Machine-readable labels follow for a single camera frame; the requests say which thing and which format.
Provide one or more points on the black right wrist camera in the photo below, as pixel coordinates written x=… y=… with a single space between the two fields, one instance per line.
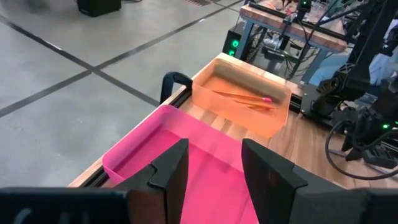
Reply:
x=381 y=158

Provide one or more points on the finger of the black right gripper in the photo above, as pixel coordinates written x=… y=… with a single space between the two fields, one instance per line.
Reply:
x=352 y=151

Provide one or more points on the orange plastic bin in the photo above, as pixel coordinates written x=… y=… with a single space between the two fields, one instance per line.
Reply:
x=236 y=115

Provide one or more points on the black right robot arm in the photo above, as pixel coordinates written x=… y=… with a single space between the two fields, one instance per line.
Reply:
x=367 y=46

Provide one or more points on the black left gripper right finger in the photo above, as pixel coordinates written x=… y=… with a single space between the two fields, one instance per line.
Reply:
x=280 y=193

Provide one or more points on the pink plastic bin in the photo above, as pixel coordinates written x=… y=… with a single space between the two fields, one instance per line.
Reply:
x=214 y=193

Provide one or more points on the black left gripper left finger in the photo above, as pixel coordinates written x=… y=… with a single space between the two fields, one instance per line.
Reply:
x=161 y=193

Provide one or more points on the blue-grey metal workbench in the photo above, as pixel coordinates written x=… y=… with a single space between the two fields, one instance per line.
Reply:
x=295 y=31

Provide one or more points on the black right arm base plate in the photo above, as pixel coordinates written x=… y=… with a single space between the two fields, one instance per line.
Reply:
x=311 y=105

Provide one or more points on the black floor speaker box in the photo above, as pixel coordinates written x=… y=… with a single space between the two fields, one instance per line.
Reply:
x=99 y=7

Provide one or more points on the black table clamp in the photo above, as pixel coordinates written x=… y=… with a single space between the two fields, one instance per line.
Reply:
x=169 y=81

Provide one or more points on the black computer with green lights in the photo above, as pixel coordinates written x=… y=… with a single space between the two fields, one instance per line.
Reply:
x=231 y=43

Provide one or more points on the person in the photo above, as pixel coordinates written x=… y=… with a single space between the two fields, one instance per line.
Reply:
x=382 y=62

